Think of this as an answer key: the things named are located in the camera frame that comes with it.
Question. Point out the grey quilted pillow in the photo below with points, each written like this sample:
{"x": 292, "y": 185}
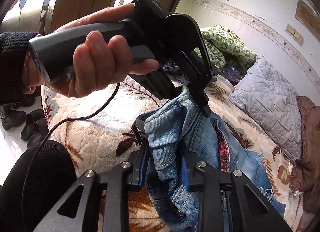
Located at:
{"x": 270, "y": 100}

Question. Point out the small framed wall picture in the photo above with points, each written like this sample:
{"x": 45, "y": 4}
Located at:
{"x": 307, "y": 17}

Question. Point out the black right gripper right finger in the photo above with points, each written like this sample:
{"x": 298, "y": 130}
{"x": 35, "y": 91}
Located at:
{"x": 228, "y": 200}

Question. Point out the black sandal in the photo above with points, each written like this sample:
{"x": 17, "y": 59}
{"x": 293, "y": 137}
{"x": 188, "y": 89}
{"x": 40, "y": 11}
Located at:
{"x": 31, "y": 118}

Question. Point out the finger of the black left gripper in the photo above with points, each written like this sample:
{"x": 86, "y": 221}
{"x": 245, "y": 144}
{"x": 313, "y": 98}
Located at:
{"x": 203, "y": 102}
{"x": 158, "y": 83}

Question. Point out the black knit sleeve forearm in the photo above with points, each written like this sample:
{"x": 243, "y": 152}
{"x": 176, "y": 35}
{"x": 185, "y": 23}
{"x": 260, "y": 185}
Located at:
{"x": 14, "y": 69}

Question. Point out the black shoe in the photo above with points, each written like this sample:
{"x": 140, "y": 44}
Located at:
{"x": 11, "y": 118}

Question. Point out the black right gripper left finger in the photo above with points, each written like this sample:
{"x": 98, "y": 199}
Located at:
{"x": 78, "y": 208}

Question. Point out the brown satin garment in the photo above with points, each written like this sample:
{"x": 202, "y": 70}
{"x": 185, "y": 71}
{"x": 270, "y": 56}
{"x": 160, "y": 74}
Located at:
{"x": 305, "y": 173}

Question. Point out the cream fern-print fleece blanket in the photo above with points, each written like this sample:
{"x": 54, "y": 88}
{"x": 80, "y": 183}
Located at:
{"x": 96, "y": 131}

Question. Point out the beige wall switch plate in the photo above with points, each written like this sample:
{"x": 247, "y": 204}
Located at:
{"x": 295, "y": 34}

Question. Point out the dark grey denim garment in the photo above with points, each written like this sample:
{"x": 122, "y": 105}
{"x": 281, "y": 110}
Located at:
{"x": 175, "y": 73}

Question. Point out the person's left hand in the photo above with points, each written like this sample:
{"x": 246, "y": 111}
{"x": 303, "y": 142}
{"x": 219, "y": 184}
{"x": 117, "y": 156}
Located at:
{"x": 97, "y": 64}

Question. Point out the light blue denim jeans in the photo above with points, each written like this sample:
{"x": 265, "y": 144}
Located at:
{"x": 178, "y": 126}

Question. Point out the green white patterned cloth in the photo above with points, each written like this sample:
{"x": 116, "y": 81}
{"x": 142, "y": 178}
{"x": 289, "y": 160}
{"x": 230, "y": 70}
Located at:
{"x": 224, "y": 47}

